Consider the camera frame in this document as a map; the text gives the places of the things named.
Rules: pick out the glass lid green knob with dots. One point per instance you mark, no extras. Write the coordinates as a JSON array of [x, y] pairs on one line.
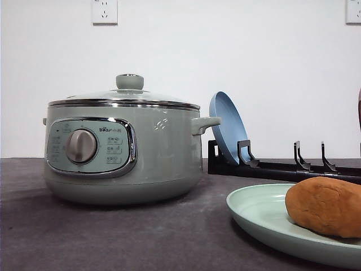
[[129, 93]]

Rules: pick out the green plate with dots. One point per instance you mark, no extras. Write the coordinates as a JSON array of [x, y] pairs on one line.
[[263, 208]]

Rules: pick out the brown potato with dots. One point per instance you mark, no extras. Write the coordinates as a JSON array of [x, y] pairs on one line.
[[326, 204]]

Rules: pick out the blue plate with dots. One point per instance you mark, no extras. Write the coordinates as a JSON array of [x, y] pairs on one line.
[[232, 128]]

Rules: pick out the green electric steamer pot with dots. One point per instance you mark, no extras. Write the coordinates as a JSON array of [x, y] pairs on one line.
[[123, 154]]

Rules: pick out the black plate rack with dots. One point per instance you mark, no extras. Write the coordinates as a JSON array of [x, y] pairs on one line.
[[248, 166]]

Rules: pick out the white wall socket left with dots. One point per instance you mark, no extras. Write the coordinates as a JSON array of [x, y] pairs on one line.
[[104, 13]]

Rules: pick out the white wall socket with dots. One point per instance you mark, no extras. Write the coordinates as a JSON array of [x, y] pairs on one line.
[[104, 13], [351, 13]]

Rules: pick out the white wall socket right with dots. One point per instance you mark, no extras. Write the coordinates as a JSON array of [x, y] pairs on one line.
[[351, 13]]

